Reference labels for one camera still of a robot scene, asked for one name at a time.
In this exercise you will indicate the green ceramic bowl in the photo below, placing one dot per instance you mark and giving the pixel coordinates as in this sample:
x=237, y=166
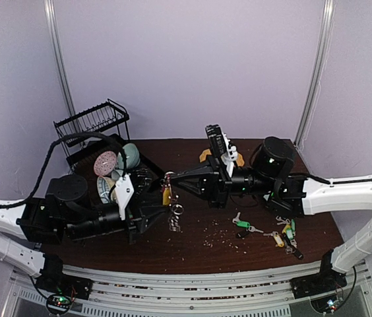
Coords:
x=132, y=157

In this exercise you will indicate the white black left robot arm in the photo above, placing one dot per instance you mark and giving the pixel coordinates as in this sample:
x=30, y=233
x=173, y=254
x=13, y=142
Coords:
x=66, y=211

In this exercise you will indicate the light blue bowl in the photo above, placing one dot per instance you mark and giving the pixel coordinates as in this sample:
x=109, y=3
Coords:
x=116, y=174

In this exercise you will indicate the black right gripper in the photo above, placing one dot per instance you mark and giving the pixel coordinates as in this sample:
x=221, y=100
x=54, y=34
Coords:
x=215, y=186

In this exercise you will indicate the green key tag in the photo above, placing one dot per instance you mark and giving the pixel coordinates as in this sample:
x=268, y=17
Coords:
x=245, y=224
x=289, y=230

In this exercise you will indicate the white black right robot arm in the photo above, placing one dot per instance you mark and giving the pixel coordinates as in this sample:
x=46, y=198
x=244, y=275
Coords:
x=288, y=195

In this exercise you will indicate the pink patterned bowl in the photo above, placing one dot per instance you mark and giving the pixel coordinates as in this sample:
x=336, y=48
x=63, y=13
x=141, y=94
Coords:
x=105, y=163

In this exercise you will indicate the yellow dotted plate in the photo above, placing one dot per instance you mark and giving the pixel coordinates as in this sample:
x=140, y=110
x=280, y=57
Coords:
x=239, y=161

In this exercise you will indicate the black key tag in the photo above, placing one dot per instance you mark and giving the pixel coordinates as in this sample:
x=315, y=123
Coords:
x=242, y=234

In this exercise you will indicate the right aluminium frame post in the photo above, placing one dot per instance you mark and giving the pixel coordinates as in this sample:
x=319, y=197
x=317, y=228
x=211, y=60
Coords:
x=321, y=56

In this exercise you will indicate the blue patterned bowl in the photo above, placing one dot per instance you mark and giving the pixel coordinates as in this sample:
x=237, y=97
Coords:
x=104, y=186

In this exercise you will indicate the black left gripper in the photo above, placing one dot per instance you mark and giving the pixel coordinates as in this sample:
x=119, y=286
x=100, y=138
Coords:
x=132, y=216

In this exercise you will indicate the yellow key tag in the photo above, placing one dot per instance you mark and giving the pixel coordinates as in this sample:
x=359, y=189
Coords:
x=277, y=238
x=166, y=197

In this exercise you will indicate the aluminium frame post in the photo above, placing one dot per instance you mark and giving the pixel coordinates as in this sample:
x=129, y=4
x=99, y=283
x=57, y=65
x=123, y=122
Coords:
x=58, y=55
x=321, y=56

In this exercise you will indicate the left aluminium frame post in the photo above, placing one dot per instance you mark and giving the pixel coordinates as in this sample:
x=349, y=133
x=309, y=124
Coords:
x=58, y=55

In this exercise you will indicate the red handled key ring holder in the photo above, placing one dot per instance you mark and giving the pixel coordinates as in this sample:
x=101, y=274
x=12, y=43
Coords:
x=175, y=208

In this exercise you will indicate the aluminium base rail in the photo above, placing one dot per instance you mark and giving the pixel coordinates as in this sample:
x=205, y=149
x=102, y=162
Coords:
x=250, y=293

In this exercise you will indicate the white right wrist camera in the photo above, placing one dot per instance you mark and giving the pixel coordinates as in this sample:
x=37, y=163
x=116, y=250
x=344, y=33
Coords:
x=222, y=148

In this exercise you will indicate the black wire dish rack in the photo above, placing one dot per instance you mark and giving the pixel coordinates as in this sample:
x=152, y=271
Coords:
x=108, y=118

